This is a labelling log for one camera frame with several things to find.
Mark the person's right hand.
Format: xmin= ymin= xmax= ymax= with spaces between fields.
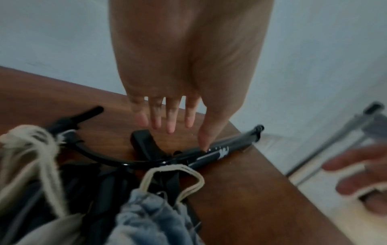
xmin=322 ymin=143 xmax=387 ymax=216

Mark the person's left hand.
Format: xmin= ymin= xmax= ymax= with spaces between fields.
xmin=108 ymin=0 xmax=275 ymax=154

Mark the metal clothes rack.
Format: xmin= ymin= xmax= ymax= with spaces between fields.
xmin=285 ymin=101 xmax=387 ymax=187

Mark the pile of black tripods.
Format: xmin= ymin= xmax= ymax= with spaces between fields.
xmin=57 ymin=163 xmax=137 ymax=242

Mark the blue floral drawstring bag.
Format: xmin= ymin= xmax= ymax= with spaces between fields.
xmin=105 ymin=165 xmax=206 ymax=245

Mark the leaf print drawstring bag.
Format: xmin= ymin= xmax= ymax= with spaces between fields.
xmin=0 ymin=124 xmax=87 ymax=245

